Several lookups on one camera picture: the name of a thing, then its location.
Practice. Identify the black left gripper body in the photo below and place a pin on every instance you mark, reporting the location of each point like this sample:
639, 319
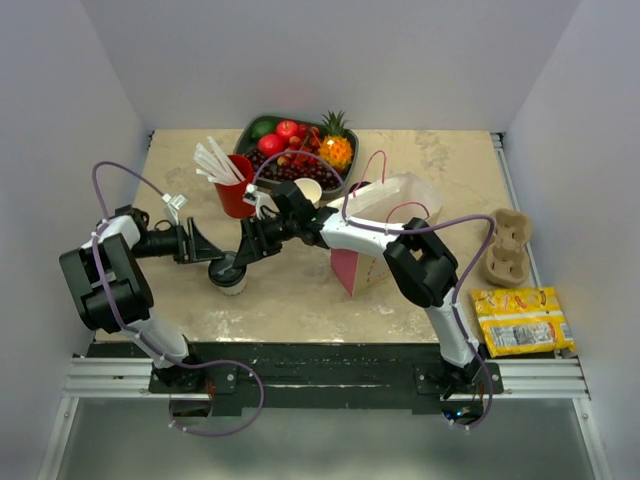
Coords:
180, 245

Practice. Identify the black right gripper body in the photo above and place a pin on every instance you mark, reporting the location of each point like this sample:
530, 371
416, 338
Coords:
272, 232

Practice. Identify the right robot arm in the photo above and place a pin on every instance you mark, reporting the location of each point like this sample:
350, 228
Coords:
424, 269

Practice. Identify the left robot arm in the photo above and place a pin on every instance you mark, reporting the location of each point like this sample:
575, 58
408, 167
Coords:
111, 293

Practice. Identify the red plastic cup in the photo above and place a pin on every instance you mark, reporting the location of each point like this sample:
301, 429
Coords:
231, 197

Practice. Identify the dark green fruit tray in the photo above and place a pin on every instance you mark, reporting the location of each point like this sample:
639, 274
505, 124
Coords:
248, 148

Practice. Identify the red apple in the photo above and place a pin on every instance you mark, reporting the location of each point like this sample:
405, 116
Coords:
286, 129
270, 145

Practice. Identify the green lime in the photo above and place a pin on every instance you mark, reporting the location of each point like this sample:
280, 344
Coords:
262, 128

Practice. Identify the orange plastic pineapple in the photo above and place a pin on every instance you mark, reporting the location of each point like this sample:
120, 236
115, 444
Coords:
335, 147

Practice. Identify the brown cardboard cup carrier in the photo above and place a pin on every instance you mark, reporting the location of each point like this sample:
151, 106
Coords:
506, 262

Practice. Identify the yellow snack bag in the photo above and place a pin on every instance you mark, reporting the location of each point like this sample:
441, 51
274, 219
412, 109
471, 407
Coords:
522, 321

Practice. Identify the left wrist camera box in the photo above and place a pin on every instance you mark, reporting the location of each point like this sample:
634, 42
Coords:
172, 206

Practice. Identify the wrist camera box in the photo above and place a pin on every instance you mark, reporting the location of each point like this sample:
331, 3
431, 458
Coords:
172, 206
261, 202

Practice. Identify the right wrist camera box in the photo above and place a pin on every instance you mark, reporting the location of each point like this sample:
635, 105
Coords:
261, 202

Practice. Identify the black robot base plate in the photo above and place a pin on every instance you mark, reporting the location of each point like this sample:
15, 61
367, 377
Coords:
232, 383

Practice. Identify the aluminium frame rail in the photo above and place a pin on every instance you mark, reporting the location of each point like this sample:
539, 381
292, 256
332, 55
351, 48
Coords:
513, 379

